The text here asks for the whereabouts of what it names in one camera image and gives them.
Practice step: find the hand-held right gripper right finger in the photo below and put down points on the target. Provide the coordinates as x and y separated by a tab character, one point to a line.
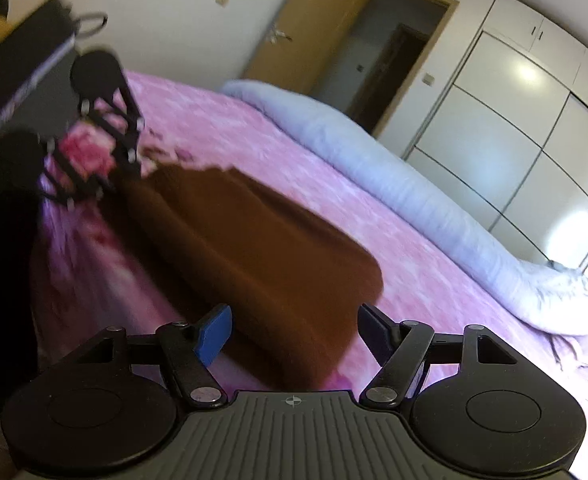
374	332

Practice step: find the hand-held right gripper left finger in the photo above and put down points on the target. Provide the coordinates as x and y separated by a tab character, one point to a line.
216	334

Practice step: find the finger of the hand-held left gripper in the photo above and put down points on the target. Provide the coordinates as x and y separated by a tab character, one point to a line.
137	135
73	166

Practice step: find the brown knit cardigan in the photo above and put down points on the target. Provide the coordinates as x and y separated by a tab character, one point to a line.
254	255

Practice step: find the lavender striped duvet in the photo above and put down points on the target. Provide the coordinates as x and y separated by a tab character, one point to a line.
399	175

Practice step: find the pink floral blanket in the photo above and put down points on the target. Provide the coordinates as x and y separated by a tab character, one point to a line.
299	170

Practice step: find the wooden door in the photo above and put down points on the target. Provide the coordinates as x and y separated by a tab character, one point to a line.
304	15

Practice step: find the white wardrobe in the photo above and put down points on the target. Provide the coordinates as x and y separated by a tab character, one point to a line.
519	135

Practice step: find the wooden door frame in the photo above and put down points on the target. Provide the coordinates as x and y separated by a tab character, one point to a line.
439	35

